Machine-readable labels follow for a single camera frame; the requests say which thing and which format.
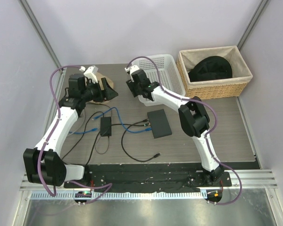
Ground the black power adapter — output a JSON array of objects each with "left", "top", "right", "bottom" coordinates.
[{"left": 100, "top": 117, "right": 112, "bottom": 137}]

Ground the white plastic basket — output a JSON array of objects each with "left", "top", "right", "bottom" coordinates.
[{"left": 131, "top": 54, "right": 185, "bottom": 96}]

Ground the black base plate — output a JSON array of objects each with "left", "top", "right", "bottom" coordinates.
[{"left": 77, "top": 163, "right": 232, "bottom": 192}]

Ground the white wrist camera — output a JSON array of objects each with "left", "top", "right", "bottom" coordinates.
[
  {"left": 79, "top": 65, "right": 98, "bottom": 83},
  {"left": 125, "top": 65, "right": 140, "bottom": 74}
]

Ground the black network switch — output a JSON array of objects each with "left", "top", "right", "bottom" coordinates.
[{"left": 147, "top": 109, "right": 172, "bottom": 139}]

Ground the black adapter cable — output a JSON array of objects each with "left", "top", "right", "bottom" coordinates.
[{"left": 63, "top": 105, "right": 114, "bottom": 167}]

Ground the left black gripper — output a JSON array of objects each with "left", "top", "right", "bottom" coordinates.
[{"left": 81, "top": 78, "right": 118, "bottom": 103}]

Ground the wicker basket with liner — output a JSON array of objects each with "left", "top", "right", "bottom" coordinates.
[{"left": 176, "top": 46, "right": 253, "bottom": 99}]

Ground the aluminium rail frame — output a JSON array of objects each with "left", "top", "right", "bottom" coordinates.
[{"left": 20, "top": 169, "right": 279, "bottom": 201}]

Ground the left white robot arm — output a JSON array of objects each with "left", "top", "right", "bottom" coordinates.
[{"left": 23, "top": 73, "right": 118, "bottom": 188}]

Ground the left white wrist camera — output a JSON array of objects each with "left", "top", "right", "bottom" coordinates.
[{"left": 79, "top": 65, "right": 98, "bottom": 83}]

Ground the black cap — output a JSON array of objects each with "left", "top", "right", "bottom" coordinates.
[{"left": 188, "top": 56, "right": 233, "bottom": 82}]

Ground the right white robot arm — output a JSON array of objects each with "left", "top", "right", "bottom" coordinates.
[{"left": 125, "top": 66, "right": 224, "bottom": 186}]

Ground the beige cap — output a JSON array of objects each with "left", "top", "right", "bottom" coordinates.
[{"left": 84, "top": 72, "right": 115, "bottom": 105}]

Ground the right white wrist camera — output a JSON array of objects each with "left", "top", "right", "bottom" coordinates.
[{"left": 125, "top": 65, "right": 140, "bottom": 74}]

